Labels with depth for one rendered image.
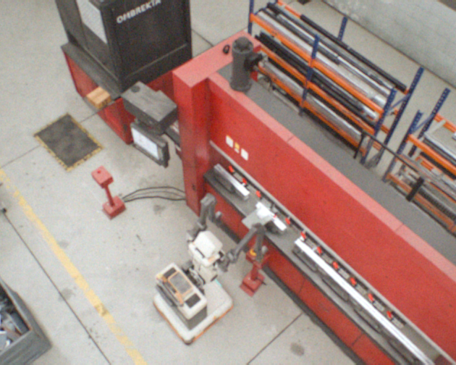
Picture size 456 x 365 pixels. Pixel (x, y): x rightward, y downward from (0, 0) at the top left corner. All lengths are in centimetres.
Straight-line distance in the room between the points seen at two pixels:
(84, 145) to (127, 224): 141
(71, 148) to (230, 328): 326
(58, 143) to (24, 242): 151
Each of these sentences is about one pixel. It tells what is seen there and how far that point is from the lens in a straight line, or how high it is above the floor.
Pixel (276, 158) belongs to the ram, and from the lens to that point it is 409.
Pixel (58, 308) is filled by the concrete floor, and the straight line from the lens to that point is 581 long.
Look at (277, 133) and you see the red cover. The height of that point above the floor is 230.
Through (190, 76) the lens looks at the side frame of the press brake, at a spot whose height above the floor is 230.
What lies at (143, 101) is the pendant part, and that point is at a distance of 456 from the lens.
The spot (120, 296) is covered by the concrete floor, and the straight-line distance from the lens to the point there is 569.
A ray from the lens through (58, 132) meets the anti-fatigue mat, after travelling 711.
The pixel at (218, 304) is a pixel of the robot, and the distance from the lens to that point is 526.
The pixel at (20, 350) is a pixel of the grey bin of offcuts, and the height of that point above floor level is 52.
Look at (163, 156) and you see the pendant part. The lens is 475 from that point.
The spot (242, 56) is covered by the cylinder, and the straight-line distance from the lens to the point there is 385.
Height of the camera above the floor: 526
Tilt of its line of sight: 57 degrees down
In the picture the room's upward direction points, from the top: 2 degrees clockwise
